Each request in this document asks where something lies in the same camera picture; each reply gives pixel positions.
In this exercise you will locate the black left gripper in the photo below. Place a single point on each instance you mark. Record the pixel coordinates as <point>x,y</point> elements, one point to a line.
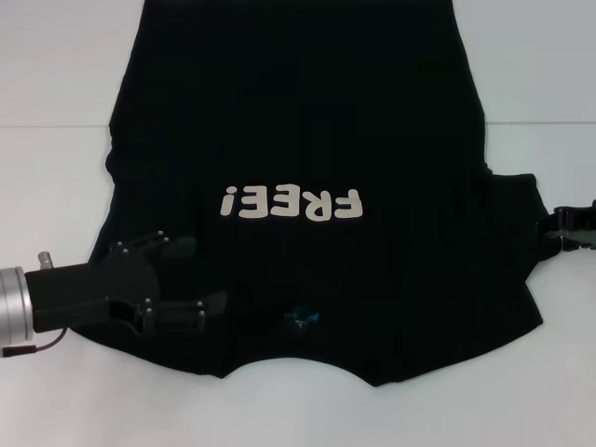
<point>93,291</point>

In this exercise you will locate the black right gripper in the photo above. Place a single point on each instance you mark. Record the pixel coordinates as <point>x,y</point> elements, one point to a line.
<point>584,228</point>

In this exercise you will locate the black T-shirt with FREE print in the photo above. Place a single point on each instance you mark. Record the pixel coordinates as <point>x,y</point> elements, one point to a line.
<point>298,116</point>

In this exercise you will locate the silver plug on left arm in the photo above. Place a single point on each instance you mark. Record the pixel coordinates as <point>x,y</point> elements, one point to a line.
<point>45,261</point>

